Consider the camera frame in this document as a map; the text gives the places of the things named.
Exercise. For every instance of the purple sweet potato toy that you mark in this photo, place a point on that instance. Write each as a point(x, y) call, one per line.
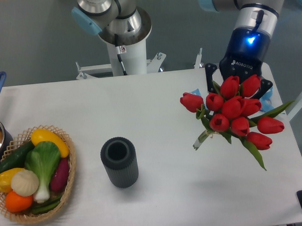
point(60, 177)

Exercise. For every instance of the dark green cucumber toy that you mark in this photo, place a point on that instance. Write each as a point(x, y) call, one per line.
point(17, 158)

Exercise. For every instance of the green bean pod toy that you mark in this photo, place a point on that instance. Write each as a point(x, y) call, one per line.
point(46, 206)

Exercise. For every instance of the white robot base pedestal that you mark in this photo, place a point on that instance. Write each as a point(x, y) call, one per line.
point(124, 60)

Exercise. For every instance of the yellow bell pepper toy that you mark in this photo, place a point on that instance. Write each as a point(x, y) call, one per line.
point(6, 177)

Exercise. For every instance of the woven wicker basket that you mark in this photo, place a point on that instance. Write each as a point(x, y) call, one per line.
point(25, 217)

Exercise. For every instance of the dark grey ribbed vase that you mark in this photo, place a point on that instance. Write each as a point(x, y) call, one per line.
point(118, 156)

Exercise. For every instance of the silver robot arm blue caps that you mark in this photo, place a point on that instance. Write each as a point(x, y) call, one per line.
point(124, 27)

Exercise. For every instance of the orange fruit toy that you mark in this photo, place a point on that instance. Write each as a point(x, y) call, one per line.
point(17, 203)

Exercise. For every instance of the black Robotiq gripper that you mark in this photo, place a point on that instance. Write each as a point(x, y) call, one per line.
point(243, 58)

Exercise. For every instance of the white metal frame right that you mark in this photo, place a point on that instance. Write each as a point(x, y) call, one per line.
point(297, 106)

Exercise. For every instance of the green bok choy toy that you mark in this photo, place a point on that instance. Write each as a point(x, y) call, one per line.
point(43, 161)

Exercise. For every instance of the red tulip bouquet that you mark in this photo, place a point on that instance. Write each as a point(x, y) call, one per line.
point(229, 111)

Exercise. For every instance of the cream garlic bulb toy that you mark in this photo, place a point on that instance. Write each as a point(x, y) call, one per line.
point(25, 183)

